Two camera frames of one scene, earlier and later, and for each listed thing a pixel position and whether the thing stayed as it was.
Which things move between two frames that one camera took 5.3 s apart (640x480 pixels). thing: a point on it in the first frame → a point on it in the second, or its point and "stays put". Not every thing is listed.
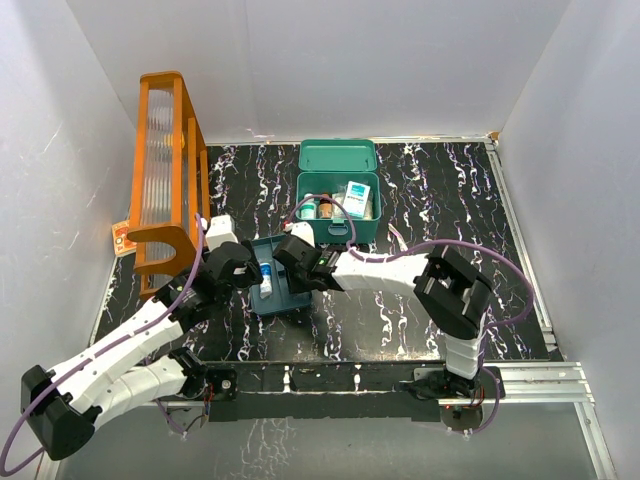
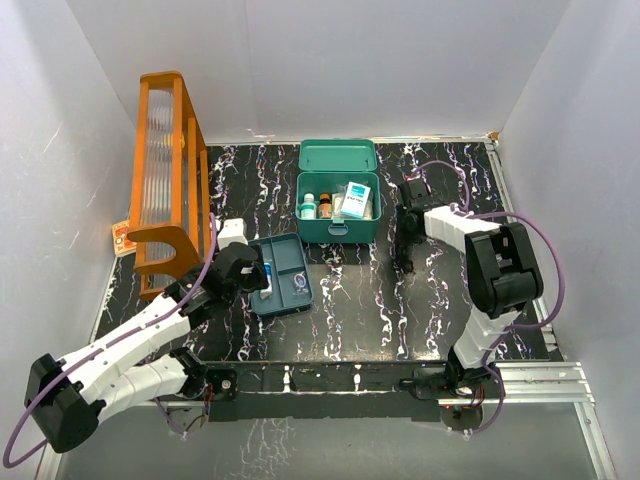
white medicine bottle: x=308 y=208 stays put
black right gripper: x=296 y=286 → x=401 y=237
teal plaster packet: x=356 y=199 stays put
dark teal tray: x=273 y=293 stays put
